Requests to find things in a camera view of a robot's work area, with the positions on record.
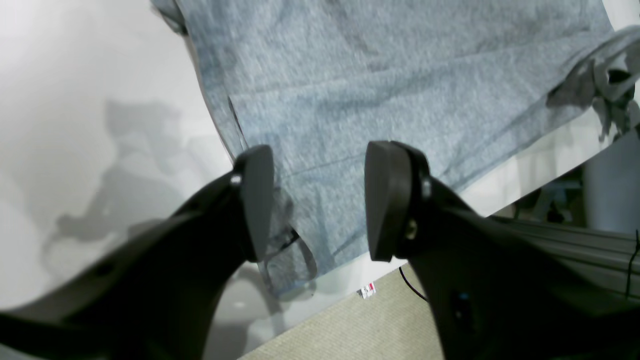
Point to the grey t-shirt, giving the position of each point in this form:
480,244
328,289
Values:
468,82

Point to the small red white label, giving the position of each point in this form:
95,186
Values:
367,290

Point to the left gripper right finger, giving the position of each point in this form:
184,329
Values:
493,295

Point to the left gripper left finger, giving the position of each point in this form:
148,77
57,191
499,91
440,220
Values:
154,298

